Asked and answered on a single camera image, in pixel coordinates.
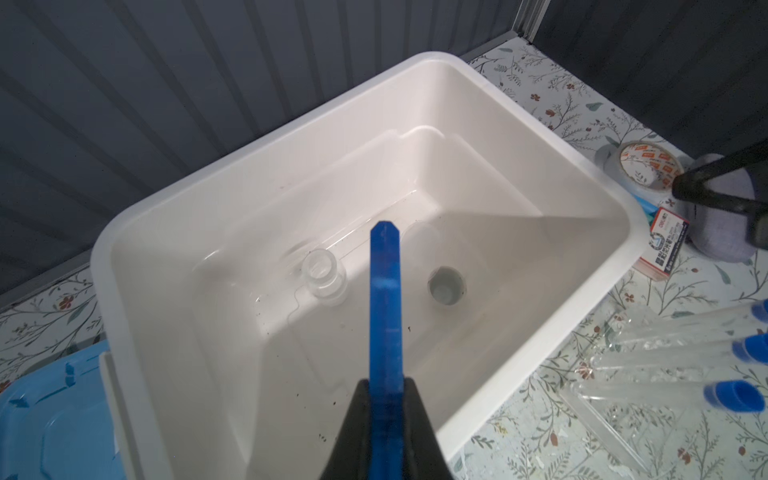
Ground highlighter pen pack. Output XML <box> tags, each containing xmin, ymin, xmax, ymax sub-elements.
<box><xmin>633</xmin><ymin>196</ymin><xmax>689</xmax><ymax>281</ymax></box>

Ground white plastic storage bin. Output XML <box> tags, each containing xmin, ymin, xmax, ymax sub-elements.
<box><xmin>91</xmin><ymin>52</ymin><xmax>647</xmax><ymax>479</ymax></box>

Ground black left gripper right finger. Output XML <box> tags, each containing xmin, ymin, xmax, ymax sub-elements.
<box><xmin>402</xmin><ymin>377</ymin><xmax>453</xmax><ymax>480</ymax></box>

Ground blue plastic bin lid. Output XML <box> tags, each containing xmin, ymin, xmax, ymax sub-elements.
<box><xmin>1</xmin><ymin>341</ymin><xmax>126</xmax><ymax>479</ymax></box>

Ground clear tape roll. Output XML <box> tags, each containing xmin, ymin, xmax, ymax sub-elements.
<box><xmin>602</xmin><ymin>141</ymin><xmax>685</xmax><ymax>206</ymax></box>

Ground blue plastic tweezers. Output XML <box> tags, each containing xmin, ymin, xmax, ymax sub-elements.
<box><xmin>368</xmin><ymin>221</ymin><xmax>404</xmax><ymax>479</ymax></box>

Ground grey purple pouch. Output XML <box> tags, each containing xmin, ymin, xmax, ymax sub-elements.
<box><xmin>682</xmin><ymin>169</ymin><xmax>756</xmax><ymax>263</ymax></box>

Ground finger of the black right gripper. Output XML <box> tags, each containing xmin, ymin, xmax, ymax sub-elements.
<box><xmin>672</xmin><ymin>139</ymin><xmax>767</xmax><ymax>216</ymax></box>

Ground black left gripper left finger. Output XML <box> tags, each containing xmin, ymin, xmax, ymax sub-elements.
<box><xmin>320</xmin><ymin>379</ymin><xmax>371</xmax><ymax>480</ymax></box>

